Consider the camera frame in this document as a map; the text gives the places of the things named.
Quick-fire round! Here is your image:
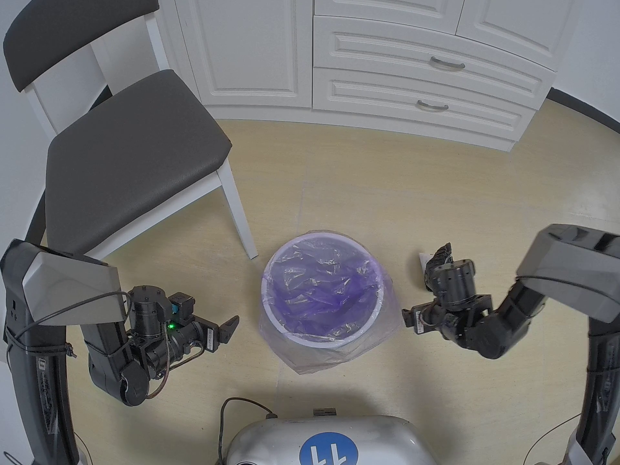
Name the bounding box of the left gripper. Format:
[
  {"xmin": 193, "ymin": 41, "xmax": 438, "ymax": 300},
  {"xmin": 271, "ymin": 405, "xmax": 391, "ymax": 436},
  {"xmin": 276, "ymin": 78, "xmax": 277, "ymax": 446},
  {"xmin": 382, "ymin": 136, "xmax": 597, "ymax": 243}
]
[{"xmin": 144, "ymin": 319, "xmax": 218, "ymax": 368}]

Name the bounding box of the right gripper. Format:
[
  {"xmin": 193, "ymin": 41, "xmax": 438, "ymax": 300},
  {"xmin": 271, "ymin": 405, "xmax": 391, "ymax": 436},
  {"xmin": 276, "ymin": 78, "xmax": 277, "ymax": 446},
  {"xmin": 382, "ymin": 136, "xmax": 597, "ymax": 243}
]
[{"xmin": 400, "ymin": 302, "xmax": 462, "ymax": 344}]

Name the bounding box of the black plastic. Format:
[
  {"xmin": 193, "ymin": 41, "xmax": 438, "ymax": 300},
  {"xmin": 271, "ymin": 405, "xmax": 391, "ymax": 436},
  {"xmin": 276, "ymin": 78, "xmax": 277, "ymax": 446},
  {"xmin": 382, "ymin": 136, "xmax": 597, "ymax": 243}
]
[{"xmin": 425, "ymin": 243, "xmax": 458, "ymax": 273}]

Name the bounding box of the purple plastic bag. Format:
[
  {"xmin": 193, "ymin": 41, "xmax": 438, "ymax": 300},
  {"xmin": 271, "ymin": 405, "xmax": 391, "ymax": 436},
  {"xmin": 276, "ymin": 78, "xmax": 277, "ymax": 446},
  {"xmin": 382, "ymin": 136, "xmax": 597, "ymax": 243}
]
[{"xmin": 257, "ymin": 231, "xmax": 402, "ymax": 377}]

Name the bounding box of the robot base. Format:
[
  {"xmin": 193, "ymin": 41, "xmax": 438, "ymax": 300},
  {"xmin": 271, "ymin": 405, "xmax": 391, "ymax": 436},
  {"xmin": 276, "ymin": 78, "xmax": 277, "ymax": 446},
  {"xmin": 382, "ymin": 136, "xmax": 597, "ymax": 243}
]
[{"xmin": 228, "ymin": 407, "xmax": 437, "ymax": 465}]

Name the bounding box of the white trash bin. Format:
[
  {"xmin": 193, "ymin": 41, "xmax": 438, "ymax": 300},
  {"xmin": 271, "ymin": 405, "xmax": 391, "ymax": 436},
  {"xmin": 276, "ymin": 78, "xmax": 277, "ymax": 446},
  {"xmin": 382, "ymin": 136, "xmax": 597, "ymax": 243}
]
[{"xmin": 261, "ymin": 231, "xmax": 388, "ymax": 371}]

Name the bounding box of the white chair dark grey seat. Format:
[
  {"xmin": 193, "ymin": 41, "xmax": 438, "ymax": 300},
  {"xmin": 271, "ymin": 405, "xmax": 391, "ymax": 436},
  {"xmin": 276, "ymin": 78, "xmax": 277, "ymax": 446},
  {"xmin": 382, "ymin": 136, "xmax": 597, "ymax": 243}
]
[{"xmin": 2, "ymin": 0, "xmax": 259, "ymax": 260}]

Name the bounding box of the white wardrobe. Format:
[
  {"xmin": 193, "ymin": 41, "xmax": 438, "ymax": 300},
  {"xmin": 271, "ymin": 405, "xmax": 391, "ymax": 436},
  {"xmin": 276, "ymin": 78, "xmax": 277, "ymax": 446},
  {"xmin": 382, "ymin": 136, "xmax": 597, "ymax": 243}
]
[{"xmin": 154, "ymin": 0, "xmax": 582, "ymax": 153}]

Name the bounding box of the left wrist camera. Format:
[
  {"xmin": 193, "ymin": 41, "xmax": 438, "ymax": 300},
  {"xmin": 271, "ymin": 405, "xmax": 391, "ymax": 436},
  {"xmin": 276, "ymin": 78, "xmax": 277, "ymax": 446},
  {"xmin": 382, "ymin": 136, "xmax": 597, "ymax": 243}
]
[{"xmin": 167, "ymin": 292, "xmax": 198, "ymax": 326}]

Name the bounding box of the black cable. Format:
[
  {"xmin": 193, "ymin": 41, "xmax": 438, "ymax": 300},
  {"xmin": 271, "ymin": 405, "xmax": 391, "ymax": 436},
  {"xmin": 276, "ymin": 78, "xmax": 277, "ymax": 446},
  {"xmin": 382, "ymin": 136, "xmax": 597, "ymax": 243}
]
[{"xmin": 219, "ymin": 398, "xmax": 278, "ymax": 465}]

